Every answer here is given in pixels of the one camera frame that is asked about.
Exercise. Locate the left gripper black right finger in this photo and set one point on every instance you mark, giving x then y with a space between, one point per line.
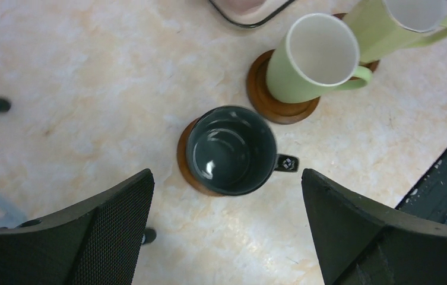
361 241

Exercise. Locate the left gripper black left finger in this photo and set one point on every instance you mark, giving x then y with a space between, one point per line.
95 241

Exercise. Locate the brown round coaster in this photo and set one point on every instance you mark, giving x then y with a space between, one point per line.
265 104
183 163
372 66

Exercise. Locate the dark green mug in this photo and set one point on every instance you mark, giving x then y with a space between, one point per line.
232 151

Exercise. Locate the cream mug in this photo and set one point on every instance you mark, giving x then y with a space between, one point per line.
319 53

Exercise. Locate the yellow green mug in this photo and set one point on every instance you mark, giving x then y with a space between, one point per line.
384 26

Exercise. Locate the pink mug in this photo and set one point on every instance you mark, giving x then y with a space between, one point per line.
243 6

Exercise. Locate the white tray with black rim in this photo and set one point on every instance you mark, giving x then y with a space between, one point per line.
255 18

